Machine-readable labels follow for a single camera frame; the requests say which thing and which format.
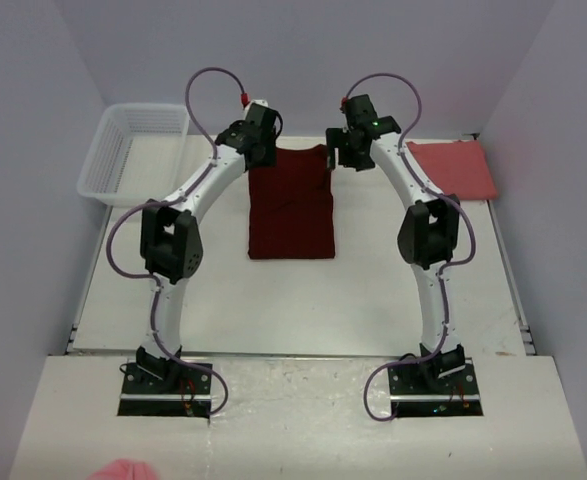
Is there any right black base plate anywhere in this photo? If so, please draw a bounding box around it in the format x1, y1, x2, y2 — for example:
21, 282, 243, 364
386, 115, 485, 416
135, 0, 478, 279
388, 359, 484, 419

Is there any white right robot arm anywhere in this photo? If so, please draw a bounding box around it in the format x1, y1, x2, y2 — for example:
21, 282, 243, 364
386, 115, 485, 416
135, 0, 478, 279
326, 95, 465, 379

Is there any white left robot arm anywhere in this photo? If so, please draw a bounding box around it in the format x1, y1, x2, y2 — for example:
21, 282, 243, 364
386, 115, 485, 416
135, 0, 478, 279
136, 100, 282, 378

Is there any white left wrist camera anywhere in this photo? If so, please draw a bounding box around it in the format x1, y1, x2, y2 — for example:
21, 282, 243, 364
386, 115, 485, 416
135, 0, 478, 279
243, 99, 269, 120

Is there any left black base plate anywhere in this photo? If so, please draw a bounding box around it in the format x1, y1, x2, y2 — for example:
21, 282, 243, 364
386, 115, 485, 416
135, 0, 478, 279
117, 362, 212, 419

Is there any folded pink t shirt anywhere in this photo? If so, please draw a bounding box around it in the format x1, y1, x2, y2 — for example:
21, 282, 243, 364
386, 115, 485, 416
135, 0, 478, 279
407, 140, 498, 201

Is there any pink cloth at bottom edge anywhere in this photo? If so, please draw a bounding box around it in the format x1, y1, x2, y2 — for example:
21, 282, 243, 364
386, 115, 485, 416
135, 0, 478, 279
87, 459, 159, 480

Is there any aluminium table edge rail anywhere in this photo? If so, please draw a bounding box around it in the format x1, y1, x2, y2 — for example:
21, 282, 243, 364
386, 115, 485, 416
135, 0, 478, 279
487, 200, 538, 356

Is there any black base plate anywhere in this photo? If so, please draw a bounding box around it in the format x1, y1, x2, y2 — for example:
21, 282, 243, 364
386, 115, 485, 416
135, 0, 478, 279
117, 362, 212, 419
388, 359, 484, 419

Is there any dark red t shirt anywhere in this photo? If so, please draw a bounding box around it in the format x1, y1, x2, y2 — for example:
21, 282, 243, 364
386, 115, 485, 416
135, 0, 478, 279
248, 144, 336, 260

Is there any white plastic basket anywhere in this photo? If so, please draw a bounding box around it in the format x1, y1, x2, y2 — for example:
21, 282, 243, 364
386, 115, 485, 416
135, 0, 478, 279
77, 103, 189, 208

